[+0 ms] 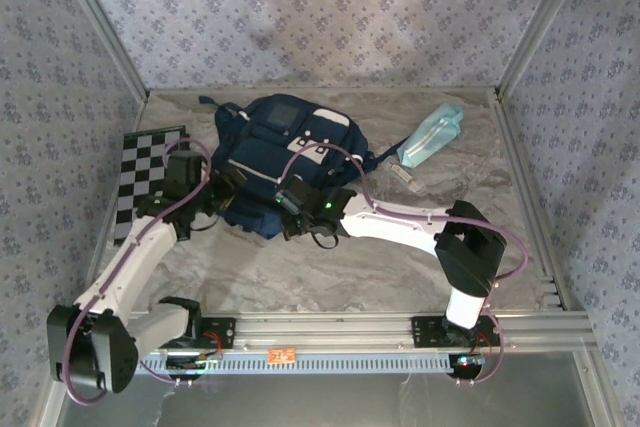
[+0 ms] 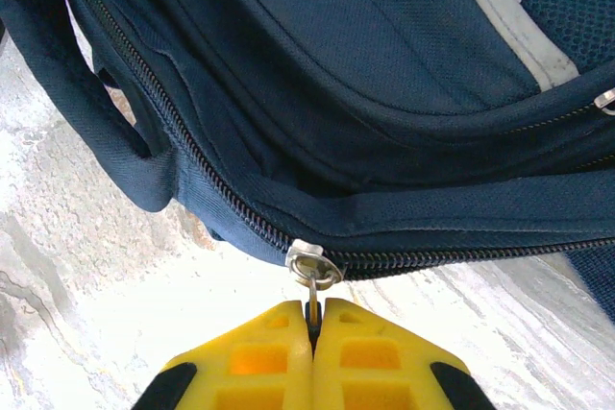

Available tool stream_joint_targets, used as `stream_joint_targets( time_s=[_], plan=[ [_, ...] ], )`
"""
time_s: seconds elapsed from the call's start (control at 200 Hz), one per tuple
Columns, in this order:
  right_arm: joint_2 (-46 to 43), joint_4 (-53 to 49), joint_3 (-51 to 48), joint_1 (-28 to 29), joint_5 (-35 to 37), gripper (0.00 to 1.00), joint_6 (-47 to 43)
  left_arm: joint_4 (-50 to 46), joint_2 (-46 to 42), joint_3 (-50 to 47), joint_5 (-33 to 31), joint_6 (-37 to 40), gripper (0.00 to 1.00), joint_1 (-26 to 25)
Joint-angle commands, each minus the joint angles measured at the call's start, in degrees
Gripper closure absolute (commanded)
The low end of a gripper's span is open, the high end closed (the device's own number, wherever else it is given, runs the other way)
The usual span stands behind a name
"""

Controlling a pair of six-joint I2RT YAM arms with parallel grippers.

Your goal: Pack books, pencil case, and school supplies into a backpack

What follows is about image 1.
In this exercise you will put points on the small clear tube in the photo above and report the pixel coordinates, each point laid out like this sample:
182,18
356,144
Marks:
405,174

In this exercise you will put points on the aluminium mounting rail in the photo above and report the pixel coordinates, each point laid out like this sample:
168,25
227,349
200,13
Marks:
320,329

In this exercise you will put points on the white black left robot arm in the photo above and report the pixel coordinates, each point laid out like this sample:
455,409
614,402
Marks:
130,262

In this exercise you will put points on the light teal pencil case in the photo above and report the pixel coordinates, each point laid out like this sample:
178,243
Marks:
430,137

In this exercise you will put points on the grey metal sheet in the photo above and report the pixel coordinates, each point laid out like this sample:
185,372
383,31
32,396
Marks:
320,402

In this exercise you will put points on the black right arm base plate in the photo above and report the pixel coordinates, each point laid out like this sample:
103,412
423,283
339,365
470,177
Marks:
425,332

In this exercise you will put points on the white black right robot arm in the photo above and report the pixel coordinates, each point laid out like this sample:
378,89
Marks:
390,222

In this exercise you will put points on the black grey folding chessboard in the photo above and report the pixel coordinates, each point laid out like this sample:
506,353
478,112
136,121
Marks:
140,167

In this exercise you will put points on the aluminium frame post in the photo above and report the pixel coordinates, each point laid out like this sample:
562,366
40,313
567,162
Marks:
101,22
542,22

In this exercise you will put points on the orange label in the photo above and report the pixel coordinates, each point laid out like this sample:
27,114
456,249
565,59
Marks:
280,356

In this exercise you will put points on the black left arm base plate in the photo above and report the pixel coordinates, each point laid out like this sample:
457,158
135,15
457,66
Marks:
222,332

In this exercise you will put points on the navy blue backpack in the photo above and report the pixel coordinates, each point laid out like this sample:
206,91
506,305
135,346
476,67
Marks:
260,147

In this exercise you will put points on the small circuit board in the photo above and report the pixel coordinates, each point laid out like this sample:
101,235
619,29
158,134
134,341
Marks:
467,361
187,362

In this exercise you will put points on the small left circuit board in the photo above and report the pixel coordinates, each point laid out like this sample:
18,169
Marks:
187,362

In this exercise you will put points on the small right circuit board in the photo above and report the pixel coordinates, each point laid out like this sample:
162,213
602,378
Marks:
467,361

